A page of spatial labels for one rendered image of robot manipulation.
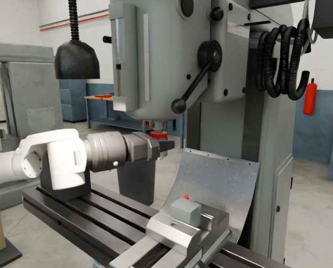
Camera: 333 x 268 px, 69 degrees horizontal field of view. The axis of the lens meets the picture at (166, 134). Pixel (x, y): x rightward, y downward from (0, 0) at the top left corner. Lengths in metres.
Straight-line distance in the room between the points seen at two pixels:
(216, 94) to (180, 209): 0.30
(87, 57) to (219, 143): 0.67
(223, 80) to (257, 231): 0.63
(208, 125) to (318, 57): 3.86
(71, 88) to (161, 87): 7.35
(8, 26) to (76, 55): 9.79
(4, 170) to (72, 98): 7.28
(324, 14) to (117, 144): 0.54
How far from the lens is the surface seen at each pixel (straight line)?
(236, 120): 0.92
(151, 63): 0.51
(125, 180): 2.64
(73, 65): 0.42
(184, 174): 1.03
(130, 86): 0.52
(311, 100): 4.58
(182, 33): 0.53
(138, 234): 0.78
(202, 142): 1.00
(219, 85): 0.64
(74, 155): 0.53
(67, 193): 1.01
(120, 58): 0.52
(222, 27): 0.65
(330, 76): 4.69
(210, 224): 0.67
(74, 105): 7.89
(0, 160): 0.62
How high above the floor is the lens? 1.41
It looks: 13 degrees down
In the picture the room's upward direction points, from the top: straight up
